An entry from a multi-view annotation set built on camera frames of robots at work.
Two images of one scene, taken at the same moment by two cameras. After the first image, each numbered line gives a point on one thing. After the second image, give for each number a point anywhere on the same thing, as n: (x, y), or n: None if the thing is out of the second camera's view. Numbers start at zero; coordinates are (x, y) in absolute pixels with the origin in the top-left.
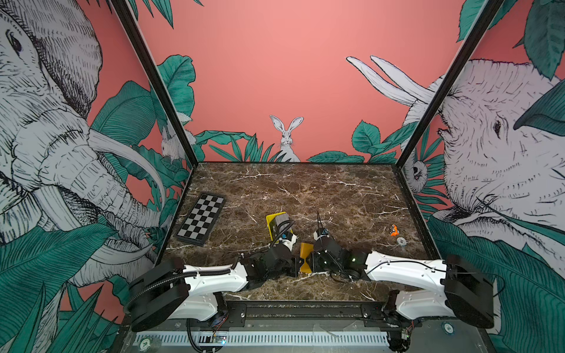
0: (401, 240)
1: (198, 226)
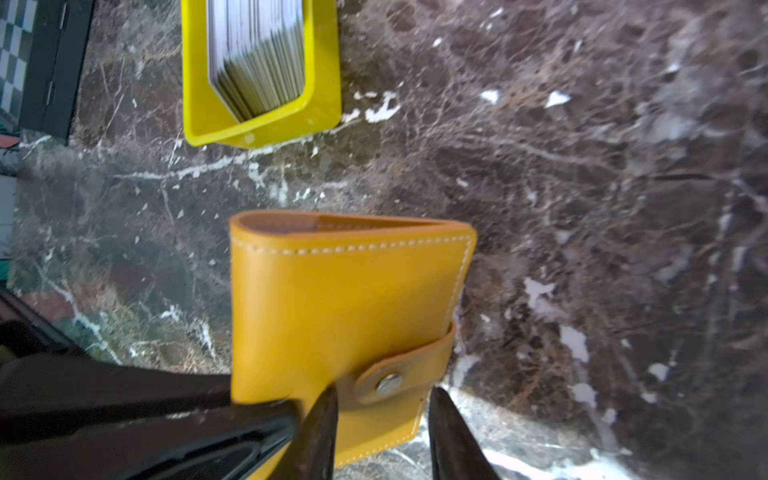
0: None
1: (18, 20)
